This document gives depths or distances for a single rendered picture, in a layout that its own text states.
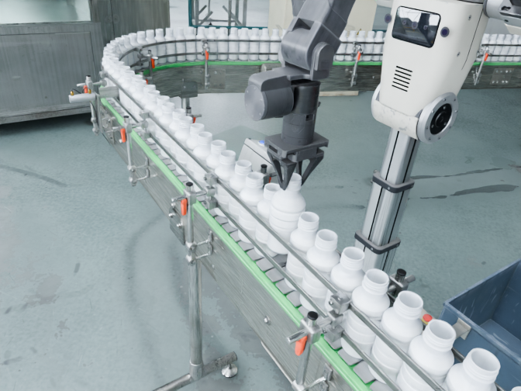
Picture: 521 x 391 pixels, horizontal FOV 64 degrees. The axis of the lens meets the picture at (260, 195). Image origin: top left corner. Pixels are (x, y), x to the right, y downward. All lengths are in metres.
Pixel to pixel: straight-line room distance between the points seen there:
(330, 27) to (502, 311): 0.94
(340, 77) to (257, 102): 2.06
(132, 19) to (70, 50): 2.22
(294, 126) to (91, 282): 1.85
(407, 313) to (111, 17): 5.64
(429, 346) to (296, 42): 0.48
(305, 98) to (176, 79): 1.73
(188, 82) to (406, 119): 1.42
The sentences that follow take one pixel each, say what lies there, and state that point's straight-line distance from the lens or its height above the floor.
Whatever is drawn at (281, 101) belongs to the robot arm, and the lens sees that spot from 0.67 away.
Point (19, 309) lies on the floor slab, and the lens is 2.39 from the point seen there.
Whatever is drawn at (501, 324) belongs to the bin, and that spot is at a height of 0.74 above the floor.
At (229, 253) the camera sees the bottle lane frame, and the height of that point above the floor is 0.96.
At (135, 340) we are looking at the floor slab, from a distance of 2.10.
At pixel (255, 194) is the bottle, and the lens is 0.90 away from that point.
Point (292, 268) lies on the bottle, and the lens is 0.83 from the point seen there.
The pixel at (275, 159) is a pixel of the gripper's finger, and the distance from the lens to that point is 0.77.
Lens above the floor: 1.60
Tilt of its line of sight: 32 degrees down
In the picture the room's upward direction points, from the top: 5 degrees clockwise
